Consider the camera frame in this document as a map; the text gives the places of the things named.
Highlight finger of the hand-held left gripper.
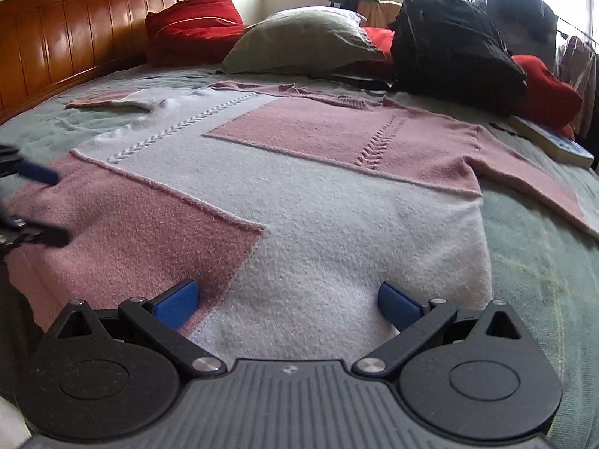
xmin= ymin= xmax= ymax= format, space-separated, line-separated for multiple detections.
xmin=0 ymin=215 xmax=71 ymax=256
xmin=0 ymin=146 xmax=61 ymax=187

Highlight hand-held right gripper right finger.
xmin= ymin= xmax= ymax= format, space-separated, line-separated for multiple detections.
xmin=352 ymin=282 xmax=527 ymax=377

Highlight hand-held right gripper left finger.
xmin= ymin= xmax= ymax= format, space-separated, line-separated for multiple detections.
xmin=56 ymin=279 xmax=226 ymax=379

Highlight pink and white sweater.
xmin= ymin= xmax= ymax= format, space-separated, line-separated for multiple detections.
xmin=4 ymin=79 xmax=599 ymax=352

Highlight wooden headboard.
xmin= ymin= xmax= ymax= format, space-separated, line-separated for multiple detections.
xmin=0 ymin=0 xmax=194 ymax=125

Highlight green plaid blanket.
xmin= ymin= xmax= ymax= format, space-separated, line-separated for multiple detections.
xmin=0 ymin=63 xmax=599 ymax=449

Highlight person's white fleece top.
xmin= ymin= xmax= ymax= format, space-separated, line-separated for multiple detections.
xmin=0 ymin=397 xmax=30 ymax=449

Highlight red cushions at left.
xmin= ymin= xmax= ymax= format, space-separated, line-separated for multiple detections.
xmin=145 ymin=0 xmax=248 ymax=67

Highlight thick paperback book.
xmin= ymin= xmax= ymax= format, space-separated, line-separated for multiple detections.
xmin=508 ymin=114 xmax=596 ymax=170

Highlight red cushion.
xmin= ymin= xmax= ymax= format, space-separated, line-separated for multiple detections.
xmin=362 ymin=25 xmax=396 ymax=55
xmin=511 ymin=54 xmax=584 ymax=141

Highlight black backpack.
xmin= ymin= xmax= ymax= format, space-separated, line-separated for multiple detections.
xmin=328 ymin=0 xmax=529 ymax=119

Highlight grey green pillow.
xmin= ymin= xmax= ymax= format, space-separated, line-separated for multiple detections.
xmin=220 ymin=6 xmax=387 ymax=76

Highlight peach cloth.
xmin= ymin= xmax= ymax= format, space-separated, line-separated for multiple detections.
xmin=358 ymin=0 xmax=404 ymax=30

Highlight hanging dark garment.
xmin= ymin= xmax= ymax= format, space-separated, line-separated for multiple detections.
xmin=495 ymin=0 xmax=559 ymax=44

